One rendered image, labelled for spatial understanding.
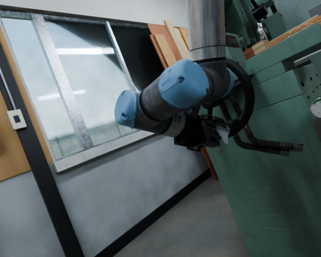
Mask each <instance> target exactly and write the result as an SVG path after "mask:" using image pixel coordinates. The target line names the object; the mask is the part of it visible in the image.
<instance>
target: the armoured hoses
mask: <svg viewBox="0 0 321 257"><path fill-rule="evenodd" d="M227 96H228V98H229V100H230V102H231V104H232V106H233V109H234V111H235V113H236V114H237V117H238V119H239V118H240V117H241V115H242V112H243V111H242V109H241V107H240V105H239V104H238V103H239V102H238V100H237V99H236V97H235V94H234V92H233V91H231V92H229V93H228V94H227ZM219 106H220V109H221V111H222V113H223V115H224V118H225V120H226V122H227V121H229V120H231V119H232V118H231V115H230V114H229V111H228V109H227V107H226V104H225V102H224V100H222V101H221V102H220V104H219ZM243 129H244V131H245V133H246V136H247V138H248V140H250V142H252V144H251V143H245V142H243V141H242V140H241V139H240V136H239V134H238V133H237V134H235V135H234V136H233V138H234V141H235V143H236V144H237V145H238V146H239V147H241V148H243V149H249V150H254V151H260V152H261V151H262V152H266V153H267V152H268V153H272V154H277V155H281V156H286V157H288V156H289V155H290V150H293V151H303V147H304V146H303V144H302V143H289V142H287V143H286V142H279V141H278V142H277V141H270V140H263V139H262V140H261V139H257V138H256V137H255V136H254V134H253V133H252V130H251V128H250V126H249V124H248V123H247V124H246V126H245V127H244V128H243Z"/></svg>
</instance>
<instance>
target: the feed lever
mask: <svg viewBox="0 0 321 257"><path fill-rule="evenodd" d="M250 2H251V3H252V5H253V6H254V7H255V8H254V9H252V14H253V16H254V18H255V19H256V20H257V21H259V20H260V19H262V18H263V19H266V18H267V16H266V15H268V10H267V8H266V6H265V4H264V3H261V4H259V5H257V3H256V2H255V0H250Z"/></svg>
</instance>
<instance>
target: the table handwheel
mask: <svg viewBox="0 0 321 257"><path fill-rule="evenodd" d="M226 67H228V68H229V69H230V70H231V71H232V72H233V73H234V74H235V75H236V76H237V78H238V79H239V82H238V83H236V84H234V86H233V88H232V90H231V91H233V92H234V94H235V89H237V88H239V87H241V86H242V87H243V90H244V95H245V105H244V109H243V112H242V115H241V117H240V118H239V122H238V123H237V125H236V126H235V127H233V128H230V129H229V130H230V134H229V135H228V137H232V136H234V135H235V134H237V133H238V132H240V131H241V130H242V129H243V128H244V127H245V126H246V124H247V123H248V121H249V120H250V118H251V116H252V113H253V109H254V104H255V93H254V88H253V84H252V82H251V79H250V77H249V76H248V74H247V73H246V71H245V70H244V69H243V68H242V67H241V66H240V65H239V64H238V63H237V62H235V61H234V60H232V59H230V58H227V57H226ZM226 99H229V98H228V96H227V95H226V96H224V97H222V98H220V99H218V100H215V101H210V102H207V103H204V104H202V107H203V108H205V109H207V114H208V115H212V109H213V108H214V107H217V106H218V105H219V104H220V102H221V101H222V100H226Z"/></svg>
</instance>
